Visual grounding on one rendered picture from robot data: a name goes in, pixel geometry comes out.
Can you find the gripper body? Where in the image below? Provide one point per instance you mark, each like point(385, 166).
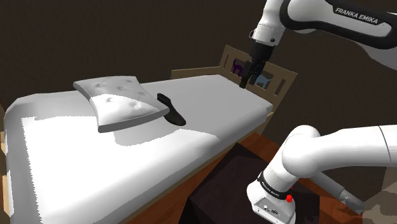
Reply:
point(261, 51)

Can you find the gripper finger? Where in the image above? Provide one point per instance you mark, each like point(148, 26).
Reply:
point(259, 69)
point(245, 76)

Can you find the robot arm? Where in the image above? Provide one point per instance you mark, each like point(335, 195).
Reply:
point(313, 155)

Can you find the purple animal figure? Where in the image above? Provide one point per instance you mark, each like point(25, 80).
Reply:
point(237, 65)

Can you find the blue animal figure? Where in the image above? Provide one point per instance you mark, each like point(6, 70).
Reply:
point(263, 81)

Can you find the black elongated flat object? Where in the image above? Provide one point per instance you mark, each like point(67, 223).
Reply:
point(173, 116)

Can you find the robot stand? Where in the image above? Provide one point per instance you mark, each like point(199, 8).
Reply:
point(229, 189)

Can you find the white tufted pillow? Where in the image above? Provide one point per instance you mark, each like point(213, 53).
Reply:
point(124, 105)

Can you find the grey cylindrical rod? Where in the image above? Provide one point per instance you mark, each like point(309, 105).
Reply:
point(338, 189)

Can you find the wooden bed with white mattress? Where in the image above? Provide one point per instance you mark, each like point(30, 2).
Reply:
point(124, 173)

